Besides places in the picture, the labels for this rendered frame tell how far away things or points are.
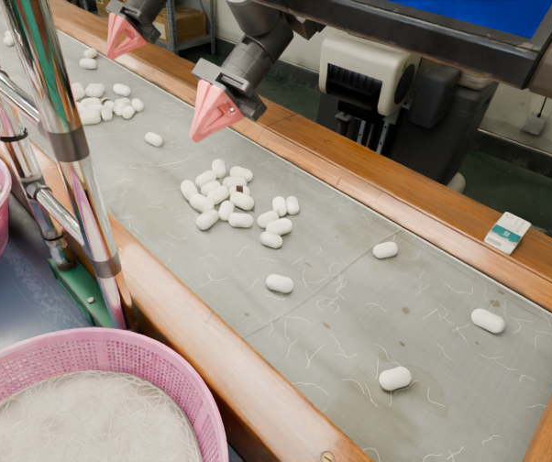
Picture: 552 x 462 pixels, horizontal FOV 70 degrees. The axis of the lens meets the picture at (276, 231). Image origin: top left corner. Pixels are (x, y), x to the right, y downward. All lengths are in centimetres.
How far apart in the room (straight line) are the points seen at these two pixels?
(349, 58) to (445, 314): 76
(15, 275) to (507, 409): 61
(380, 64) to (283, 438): 89
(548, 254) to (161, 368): 50
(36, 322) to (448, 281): 52
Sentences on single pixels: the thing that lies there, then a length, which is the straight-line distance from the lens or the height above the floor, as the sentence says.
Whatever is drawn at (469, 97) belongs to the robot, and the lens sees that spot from 133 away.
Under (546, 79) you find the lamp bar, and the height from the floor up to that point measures 105.
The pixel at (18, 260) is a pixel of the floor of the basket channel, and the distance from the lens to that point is 66.
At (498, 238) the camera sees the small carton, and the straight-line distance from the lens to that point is 58.
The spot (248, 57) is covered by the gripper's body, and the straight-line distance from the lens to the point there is 58.
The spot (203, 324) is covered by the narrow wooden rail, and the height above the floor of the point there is 76.
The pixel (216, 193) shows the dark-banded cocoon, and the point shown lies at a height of 76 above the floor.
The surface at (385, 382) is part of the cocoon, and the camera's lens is 41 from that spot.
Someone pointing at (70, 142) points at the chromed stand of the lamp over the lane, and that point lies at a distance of 30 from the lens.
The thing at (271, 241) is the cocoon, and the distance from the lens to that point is 51.
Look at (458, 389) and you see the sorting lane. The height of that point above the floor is 74.
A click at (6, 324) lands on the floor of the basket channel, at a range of 59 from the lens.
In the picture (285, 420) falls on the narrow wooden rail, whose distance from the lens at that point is 37.
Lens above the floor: 110
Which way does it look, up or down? 42 degrees down
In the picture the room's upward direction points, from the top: 6 degrees clockwise
